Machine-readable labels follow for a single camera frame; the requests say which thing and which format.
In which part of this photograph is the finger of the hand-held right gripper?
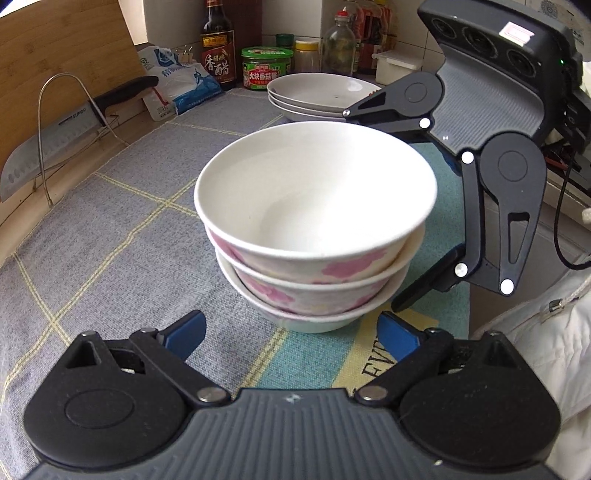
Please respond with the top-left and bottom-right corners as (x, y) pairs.
(342, 83), (434, 137)
(392, 150), (543, 315)

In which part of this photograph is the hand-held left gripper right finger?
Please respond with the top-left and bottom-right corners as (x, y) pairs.
(353, 311), (536, 409)

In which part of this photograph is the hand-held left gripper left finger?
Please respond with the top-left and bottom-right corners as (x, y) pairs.
(44, 310), (230, 408)

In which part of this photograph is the white plate with grain specks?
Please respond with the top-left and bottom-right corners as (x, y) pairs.
(267, 73), (383, 106)

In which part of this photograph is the plain white bowl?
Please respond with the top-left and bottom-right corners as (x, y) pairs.
(216, 251), (411, 334)

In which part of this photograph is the white pink flower bowl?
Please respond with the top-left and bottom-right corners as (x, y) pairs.
(194, 121), (438, 287)
(205, 222), (426, 317)

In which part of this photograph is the white plastic box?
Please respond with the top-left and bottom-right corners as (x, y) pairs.
(373, 50), (423, 88)

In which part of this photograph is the red cap glass bottle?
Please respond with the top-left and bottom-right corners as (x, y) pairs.
(321, 9), (356, 78)

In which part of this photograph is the red label bottle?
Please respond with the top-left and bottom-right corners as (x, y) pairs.
(360, 0), (393, 77)

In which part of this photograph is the yellow lid spice jar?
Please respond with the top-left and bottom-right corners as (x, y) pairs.
(294, 39), (321, 75)

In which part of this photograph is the grey checked mat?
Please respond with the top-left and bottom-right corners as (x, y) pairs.
(0, 85), (386, 407)

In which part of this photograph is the green lidded sauce jar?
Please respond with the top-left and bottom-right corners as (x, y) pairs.
(241, 46), (295, 92)

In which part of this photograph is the white quilted jacket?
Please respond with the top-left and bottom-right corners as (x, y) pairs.
(468, 263), (591, 480)

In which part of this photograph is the dark vinegar bottle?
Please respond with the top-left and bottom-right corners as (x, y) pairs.
(199, 0), (237, 90)

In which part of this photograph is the white blue salt bag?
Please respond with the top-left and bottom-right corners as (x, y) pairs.
(136, 44), (227, 121)

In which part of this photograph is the bamboo cutting board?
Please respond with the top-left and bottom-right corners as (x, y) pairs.
(0, 0), (149, 139)

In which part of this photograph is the black cable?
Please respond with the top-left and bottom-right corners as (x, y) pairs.
(551, 148), (591, 271)

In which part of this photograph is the black handled kitchen knife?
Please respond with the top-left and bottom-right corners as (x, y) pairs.
(0, 76), (160, 204)

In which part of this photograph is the metal wire rack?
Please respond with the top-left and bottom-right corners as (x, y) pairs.
(34, 73), (132, 206)

